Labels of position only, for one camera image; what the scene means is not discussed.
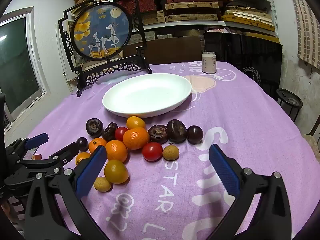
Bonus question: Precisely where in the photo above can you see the round orange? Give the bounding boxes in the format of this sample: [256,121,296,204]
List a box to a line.
[105,140,128,163]

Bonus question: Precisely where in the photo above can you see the small orange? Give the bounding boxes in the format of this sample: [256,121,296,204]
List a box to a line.
[75,152,92,166]

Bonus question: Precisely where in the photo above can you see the black round stool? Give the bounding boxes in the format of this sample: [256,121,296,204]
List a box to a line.
[276,88,303,123]

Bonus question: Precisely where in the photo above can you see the white metal shelf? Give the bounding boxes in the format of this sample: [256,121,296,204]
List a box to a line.
[72,0,279,43]

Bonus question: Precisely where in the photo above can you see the wrinkled dark date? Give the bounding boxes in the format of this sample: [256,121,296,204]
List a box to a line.
[101,122,118,142]

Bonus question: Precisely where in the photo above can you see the brown wooden board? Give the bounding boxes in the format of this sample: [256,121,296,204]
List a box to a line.
[122,36,202,64]

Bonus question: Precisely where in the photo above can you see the white oval plate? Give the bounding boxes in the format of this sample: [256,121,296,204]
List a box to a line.
[102,73,192,118]

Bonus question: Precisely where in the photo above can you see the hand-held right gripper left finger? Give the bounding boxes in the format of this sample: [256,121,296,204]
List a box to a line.
[24,145,110,240]

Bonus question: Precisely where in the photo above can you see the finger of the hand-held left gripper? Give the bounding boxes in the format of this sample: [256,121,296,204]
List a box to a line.
[22,142,80,171]
[5,133,49,157]

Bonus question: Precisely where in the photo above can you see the round deer picture black frame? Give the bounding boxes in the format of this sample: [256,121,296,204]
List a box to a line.
[58,0,153,97]

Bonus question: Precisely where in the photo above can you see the small dark grape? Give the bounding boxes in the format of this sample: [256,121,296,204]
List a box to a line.
[76,137,89,152]

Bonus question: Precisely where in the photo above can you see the small water chestnut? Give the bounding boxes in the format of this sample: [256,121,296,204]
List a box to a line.
[86,118,103,138]

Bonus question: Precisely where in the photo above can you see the tan longan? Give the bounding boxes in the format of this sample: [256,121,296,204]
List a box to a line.
[93,176,111,192]
[162,145,180,160]

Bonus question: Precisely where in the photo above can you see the large red tomato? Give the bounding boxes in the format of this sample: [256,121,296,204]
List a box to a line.
[142,142,163,162]

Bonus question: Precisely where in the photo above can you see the large orange mandarin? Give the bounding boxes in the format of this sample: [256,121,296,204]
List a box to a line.
[122,127,150,150]

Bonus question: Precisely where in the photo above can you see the pale beverage can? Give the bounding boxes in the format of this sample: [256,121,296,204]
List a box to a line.
[201,51,217,74]

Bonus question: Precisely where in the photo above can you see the purple printed tablecloth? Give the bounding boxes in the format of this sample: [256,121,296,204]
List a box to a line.
[5,61,320,240]

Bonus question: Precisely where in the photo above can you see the hanging woven mat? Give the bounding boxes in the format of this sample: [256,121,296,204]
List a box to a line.
[287,0,320,69]

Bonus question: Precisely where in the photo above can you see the pink cloth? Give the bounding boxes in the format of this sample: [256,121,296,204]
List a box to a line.
[207,26,247,34]

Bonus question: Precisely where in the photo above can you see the yellow-orange citrus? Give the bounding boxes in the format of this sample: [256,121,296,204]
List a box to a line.
[104,159,129,184]

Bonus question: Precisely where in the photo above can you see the white-framed window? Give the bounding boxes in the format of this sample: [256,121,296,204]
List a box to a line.
[0,7,52,128]

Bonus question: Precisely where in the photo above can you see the black panel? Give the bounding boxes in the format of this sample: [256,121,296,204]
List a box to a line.
[204,31,283,100]

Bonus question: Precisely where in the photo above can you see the dark brown oval chestnut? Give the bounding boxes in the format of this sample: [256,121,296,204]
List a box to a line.
[167,119,187,143]

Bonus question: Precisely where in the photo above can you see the small yellow-orange kumquat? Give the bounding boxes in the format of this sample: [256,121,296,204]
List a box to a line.
[126,116,146,130]

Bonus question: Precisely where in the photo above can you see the dark purple round plum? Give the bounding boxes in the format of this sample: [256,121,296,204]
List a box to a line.
[186,125,204,145]

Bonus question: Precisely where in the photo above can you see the large water chestnut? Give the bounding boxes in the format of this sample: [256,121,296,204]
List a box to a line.
[148,124,168,145]

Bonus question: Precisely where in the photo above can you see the green-stemmed mandarin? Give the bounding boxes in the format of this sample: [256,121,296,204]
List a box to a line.
[89,137,107,154]

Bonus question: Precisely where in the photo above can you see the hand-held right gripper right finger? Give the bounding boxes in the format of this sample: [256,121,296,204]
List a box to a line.
[209,144,293,240]

